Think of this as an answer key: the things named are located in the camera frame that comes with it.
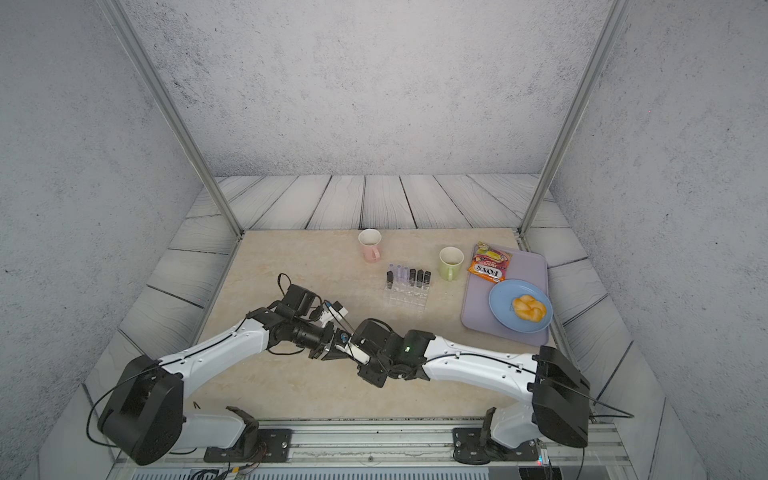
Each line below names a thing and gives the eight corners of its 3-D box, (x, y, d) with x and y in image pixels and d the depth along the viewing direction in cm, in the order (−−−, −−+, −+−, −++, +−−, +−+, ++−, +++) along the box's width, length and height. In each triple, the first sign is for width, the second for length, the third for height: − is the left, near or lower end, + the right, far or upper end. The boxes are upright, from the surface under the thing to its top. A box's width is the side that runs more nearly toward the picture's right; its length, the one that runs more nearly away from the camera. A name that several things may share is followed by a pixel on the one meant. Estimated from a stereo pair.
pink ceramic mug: (359, 268, 109) (356, 250, 102) (361, 246, 116) (359, 228, 109) (380, 268, 109) (379, 250, 102) (381, 246, 116) (380, 228, 109)
